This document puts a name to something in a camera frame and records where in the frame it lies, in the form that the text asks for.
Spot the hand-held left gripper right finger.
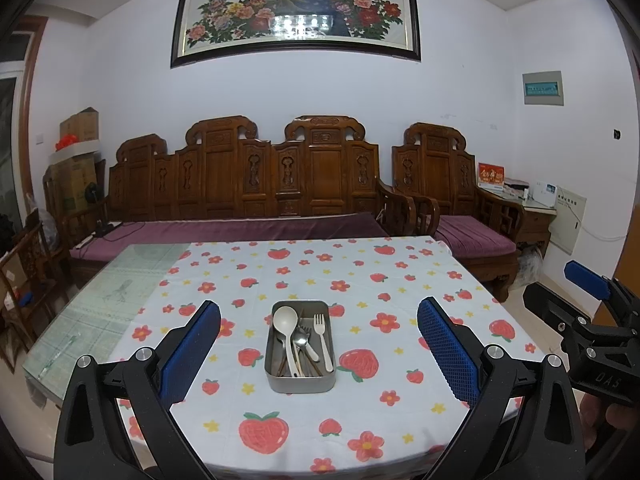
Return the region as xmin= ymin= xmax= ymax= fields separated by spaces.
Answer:
xmin=416 ymin=296 xmax=586 ymax=480

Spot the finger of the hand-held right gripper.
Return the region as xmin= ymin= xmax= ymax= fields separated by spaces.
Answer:
xmin=522 ymin=284 xmax=593 ymax=334
xmin=564 ymin=260 xmax=640 ymax=312

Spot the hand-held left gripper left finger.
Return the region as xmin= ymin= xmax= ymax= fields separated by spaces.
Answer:
xmin=54 ymin=300 xmax=222 ymax=480

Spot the white soup spoon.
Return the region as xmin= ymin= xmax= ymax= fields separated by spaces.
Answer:
xmin=272 ymin=306 xmax=301 ymax=378

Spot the shiny metal spoon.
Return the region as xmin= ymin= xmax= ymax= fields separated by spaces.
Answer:
xmin=292 ymin=332 xmax=310 ymax=378

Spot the rectangular metal tin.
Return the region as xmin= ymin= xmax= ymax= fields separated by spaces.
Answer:
xmin=264 ymin=300 xmax=337 ymax=394

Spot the metal fork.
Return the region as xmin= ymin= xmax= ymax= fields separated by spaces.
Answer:
xmin=298 ymin=326 xmax=322 ymax=365

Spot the white plastic fork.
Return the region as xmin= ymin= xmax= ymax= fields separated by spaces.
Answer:
xmin=313 ymin=313 xmax=335 ymax=374

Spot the person's right hand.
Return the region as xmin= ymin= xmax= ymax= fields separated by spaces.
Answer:
xmin=580 ymin=392 xmax=638 ymax=456

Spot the clear plastic bag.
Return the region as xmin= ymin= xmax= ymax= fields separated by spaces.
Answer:
xmin=517 ymin=247 xmax=543 ymax=288

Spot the wooden side table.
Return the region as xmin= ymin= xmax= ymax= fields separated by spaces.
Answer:
xmin=487 ymin=185 xmax=557 ymax=261

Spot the white box with blue label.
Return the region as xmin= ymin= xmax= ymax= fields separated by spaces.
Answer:
xmin=531 ymin=180 xmax=557 ymax=207

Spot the purple armchair cushion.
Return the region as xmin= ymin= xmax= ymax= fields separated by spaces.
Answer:
xmin=435 ymin=215 xmax=517 ymax=256

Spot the purple sofa cushion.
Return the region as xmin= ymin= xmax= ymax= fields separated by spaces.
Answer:
xmin=70 ymin=211 xmax=391 ymax=261

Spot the red desk calendar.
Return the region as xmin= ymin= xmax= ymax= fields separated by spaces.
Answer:
xmin=477 ymin=162 xmax=506 ymax=190

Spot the strawberry print tablecloth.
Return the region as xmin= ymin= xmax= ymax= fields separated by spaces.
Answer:
xmin=107 ymin=235 xmax=541 ymax=480

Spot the carved wooden armchair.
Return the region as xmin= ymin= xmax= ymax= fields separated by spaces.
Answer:
xmin=391 ymin=122 xmax=526 ymax=303

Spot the wooden lattice chair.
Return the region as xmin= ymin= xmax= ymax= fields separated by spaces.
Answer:
xmin=0 ymin=220 xmax=71 ymax=361

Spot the grey plastic bag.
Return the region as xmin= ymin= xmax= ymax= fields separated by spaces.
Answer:
xmin=27 ymin=195 xmax=61 ymax=246

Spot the carved wooden sofa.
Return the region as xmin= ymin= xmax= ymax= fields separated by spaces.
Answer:
xmin=60 ymin=115 xmax=418 ymax=261

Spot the black clothes pile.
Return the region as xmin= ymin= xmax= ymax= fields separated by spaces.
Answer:
xmin=0 ymin=212 xmax=18 ymax=256

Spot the flat white box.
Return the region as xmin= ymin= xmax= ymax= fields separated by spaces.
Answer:
xmin=51 ymin=139 xmax=101 ymax=163

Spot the small cardboard box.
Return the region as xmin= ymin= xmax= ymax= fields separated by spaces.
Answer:
xmin=60 ymin=107 xmax=99 ymax=142

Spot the framed peacock flower painting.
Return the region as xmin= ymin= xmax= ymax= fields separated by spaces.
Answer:
xmin=170 ymin=0 xmax=422 ymax=69

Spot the grey electrical wall box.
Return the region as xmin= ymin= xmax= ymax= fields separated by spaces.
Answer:
xmin=522 ymin=71 xmax=564 ymax=107

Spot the wooden door frame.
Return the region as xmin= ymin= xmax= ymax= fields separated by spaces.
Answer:
xmin=0 ymin=15 xmax=48 ymax=221

